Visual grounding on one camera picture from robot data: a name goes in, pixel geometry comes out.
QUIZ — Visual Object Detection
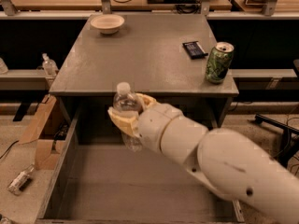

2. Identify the open grey top drawer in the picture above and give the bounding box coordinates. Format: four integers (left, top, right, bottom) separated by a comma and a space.
36, 108, 245, 224

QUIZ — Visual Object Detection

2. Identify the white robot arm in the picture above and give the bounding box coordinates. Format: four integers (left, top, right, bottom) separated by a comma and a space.
107, 93, 299, 224

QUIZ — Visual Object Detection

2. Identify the green soda can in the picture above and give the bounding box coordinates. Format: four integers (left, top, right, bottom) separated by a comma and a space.
206, 42, 235, 84

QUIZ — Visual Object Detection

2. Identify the white ceramic bowl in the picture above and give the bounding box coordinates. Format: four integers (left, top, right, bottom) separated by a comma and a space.
91, 14, 124, 35

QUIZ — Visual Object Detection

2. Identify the clear bottle on shelf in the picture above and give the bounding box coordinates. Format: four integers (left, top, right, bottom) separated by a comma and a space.
42, 53, 59, 77

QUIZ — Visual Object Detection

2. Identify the small bottle on floor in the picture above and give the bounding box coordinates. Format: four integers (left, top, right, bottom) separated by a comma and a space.
7, 164, 36, 196

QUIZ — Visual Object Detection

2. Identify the grey metal shelf rail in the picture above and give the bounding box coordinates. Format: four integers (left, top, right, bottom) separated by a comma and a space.
0, 70, 54, 91

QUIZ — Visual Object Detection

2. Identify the clear plastic water bottle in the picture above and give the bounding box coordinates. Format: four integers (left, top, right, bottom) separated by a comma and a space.
113, 82, 143, 152

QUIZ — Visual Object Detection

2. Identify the black chair base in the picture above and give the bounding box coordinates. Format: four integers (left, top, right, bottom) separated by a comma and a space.
255, 114, 299, 167

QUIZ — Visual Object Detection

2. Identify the brown cardboard box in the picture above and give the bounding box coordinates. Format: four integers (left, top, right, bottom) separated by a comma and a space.
19, 95, 66, 170

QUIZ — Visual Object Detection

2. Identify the grey cabinet with top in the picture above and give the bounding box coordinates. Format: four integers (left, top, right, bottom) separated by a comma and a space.
50, 13, 238, 127

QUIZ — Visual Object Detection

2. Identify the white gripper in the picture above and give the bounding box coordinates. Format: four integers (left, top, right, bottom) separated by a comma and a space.
107, 93, 183, 153

